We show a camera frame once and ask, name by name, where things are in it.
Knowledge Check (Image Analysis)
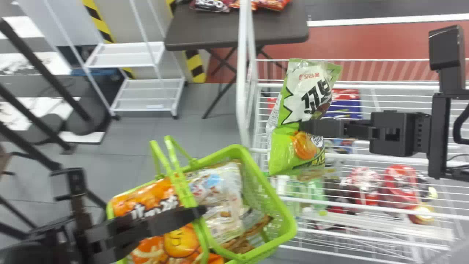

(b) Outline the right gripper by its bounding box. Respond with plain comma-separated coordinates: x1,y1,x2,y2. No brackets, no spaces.
298,111,431,158

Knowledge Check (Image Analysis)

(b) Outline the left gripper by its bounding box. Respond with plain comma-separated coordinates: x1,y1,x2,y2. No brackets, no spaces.
73,206,207,264

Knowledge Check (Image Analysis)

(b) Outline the green snack packet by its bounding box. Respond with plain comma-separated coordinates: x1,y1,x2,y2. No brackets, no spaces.
266,58,343,177

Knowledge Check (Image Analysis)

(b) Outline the green basket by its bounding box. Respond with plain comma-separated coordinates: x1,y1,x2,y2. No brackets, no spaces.
106,135,298,264

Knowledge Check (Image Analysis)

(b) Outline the blue snack packet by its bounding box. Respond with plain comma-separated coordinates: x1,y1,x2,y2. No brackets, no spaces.
322,88,363,120

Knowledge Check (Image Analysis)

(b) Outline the orange snack packet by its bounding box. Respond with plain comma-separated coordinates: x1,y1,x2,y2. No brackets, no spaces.
109,177,225,264

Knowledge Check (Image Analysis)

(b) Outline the green bottle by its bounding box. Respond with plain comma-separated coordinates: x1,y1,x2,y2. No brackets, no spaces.
278,175,327,210

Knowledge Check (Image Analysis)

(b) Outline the red noodle cup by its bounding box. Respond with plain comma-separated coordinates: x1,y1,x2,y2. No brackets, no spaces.
383,165,421,210
340,167,382,206

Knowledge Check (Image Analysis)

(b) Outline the clear snack packet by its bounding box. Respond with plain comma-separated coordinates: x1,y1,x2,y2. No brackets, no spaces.
184,161,272,254

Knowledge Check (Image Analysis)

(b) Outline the red snack packet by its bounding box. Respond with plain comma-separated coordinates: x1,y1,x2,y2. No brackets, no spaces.
229,0,291,12

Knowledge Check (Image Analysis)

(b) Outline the dark side table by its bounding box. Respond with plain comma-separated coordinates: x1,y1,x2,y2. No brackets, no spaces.
164,0,310,120

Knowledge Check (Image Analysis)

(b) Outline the black snack packet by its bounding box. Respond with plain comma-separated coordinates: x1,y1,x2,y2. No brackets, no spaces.
190,0,232,14

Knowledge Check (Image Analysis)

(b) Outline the white shelf trolley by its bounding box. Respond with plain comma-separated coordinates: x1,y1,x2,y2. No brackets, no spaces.
43,0,186,120

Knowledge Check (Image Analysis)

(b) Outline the white wire rack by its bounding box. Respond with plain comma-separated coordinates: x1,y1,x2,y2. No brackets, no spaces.
236,0,469,264

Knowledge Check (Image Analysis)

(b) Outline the black cable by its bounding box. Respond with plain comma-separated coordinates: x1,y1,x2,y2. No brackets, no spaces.
453,104,469,146

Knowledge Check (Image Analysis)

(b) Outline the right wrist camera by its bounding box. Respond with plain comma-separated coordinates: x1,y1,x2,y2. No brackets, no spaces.
428,25,468,96

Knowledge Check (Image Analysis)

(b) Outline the yellow black striped post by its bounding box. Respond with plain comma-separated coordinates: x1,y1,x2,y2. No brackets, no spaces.
82,0,135,80
184,49,207,84

